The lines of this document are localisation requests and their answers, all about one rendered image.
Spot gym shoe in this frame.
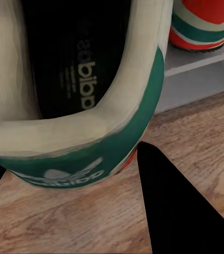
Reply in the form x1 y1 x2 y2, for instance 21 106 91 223
168 0 224 54
0 0 173 190

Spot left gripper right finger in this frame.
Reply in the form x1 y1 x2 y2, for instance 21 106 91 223
137 141 224 254

